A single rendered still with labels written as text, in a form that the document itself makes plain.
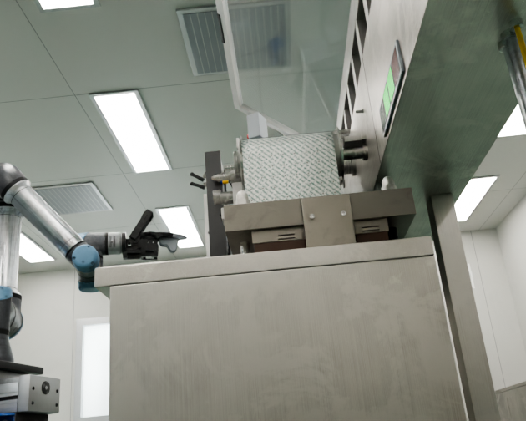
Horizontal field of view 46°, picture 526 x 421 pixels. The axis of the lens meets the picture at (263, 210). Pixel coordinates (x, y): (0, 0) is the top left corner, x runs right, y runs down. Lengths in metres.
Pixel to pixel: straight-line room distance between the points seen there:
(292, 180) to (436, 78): 0.51
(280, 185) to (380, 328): 0.52
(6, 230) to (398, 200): 1.27
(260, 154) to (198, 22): 2.08
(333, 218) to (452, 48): 0.40
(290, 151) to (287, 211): 0.31
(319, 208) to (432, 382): 0.40
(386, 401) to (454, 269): 0.58
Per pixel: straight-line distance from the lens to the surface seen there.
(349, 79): 1.95
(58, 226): 1.94
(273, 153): 1.57
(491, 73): 1.22
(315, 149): 1.58
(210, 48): 3.76
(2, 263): 2.06
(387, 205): 1.31
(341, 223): 1.27
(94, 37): 3.73
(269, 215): 1.29
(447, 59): 1.15
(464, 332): 1.61
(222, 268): 1.20
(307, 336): 1.16
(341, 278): 1.19
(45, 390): 1.77
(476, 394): 1.60
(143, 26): 3.63
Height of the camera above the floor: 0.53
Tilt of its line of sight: 22 degrees up
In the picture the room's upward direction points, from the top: 5 degrees counter-clockwise
